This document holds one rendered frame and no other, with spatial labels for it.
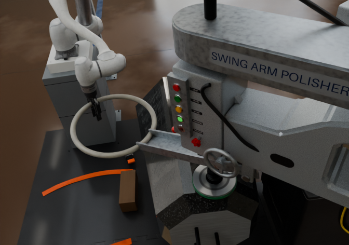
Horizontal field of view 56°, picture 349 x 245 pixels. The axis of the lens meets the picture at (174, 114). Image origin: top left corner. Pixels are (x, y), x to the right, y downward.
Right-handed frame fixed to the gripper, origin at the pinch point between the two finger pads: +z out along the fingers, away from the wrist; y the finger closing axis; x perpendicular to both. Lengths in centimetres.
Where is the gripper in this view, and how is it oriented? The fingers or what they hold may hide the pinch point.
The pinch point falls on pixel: (96, 114)
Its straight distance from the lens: 212.6
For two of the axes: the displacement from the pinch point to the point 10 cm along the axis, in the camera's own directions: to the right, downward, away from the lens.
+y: 6.5, 5.1, -5.6
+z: 0.4, 7.2, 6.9
